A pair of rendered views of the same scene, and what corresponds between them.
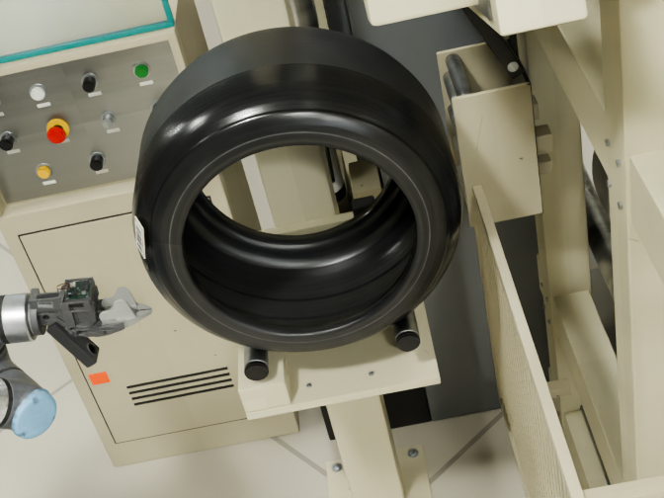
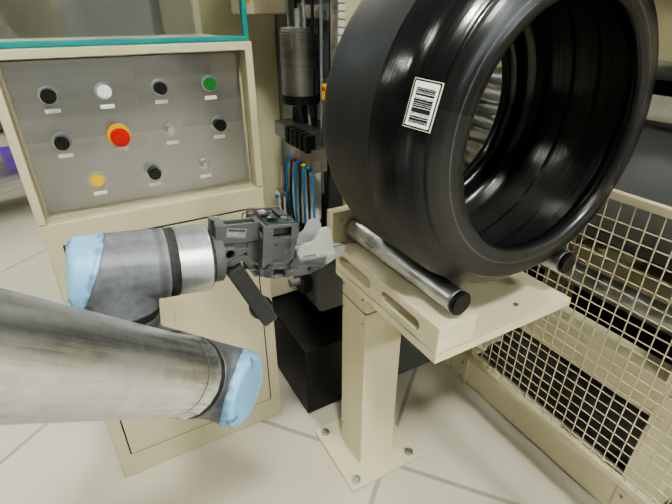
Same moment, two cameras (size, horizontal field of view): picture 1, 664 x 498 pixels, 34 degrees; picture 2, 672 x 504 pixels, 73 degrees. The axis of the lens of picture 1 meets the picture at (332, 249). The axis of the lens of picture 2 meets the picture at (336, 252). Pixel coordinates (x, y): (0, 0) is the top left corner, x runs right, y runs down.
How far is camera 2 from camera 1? 1.53 m
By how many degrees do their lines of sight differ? 29
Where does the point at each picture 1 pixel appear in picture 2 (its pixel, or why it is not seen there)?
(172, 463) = (182, 461)
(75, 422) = (73, 446)
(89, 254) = not seen: hidden behind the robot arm
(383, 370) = (521, 300)
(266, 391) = (460, 327)
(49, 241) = not seen: hidden behind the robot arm
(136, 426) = (154, 433)
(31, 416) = (246, 388)
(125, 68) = (194, 79)
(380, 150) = (649, 26)
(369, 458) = (379, 413)
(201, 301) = (458, 205)
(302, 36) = not seen: outside the picture
